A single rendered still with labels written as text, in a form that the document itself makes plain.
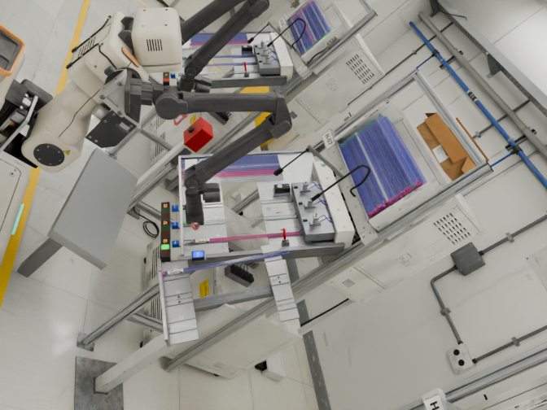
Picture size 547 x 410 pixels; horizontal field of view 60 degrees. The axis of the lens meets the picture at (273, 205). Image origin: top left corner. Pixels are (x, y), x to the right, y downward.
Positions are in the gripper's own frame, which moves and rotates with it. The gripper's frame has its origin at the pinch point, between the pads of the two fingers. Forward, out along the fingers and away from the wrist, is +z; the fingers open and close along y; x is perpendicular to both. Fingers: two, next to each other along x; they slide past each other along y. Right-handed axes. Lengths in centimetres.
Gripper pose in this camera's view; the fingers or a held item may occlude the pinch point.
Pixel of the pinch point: (195, 228)
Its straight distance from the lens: 188.2
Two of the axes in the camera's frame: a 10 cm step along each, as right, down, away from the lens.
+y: -1.7, -7.0, 7.0
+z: -0.6, 7.2, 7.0
